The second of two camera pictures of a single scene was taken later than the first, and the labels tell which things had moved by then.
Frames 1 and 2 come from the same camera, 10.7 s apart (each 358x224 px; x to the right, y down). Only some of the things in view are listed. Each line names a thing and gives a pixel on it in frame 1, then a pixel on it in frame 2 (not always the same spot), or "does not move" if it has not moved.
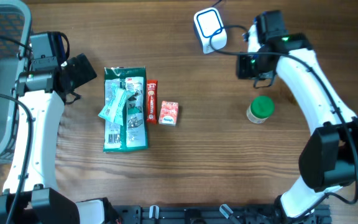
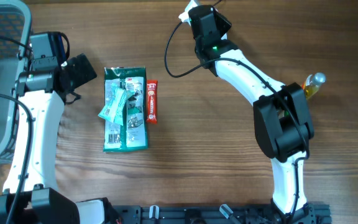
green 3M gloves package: x=133 y=135 does not move
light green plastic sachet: x=114 y=110 does not move
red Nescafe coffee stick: x=151 y=101 does not move
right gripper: x=242 y=71 → x=223 y=25
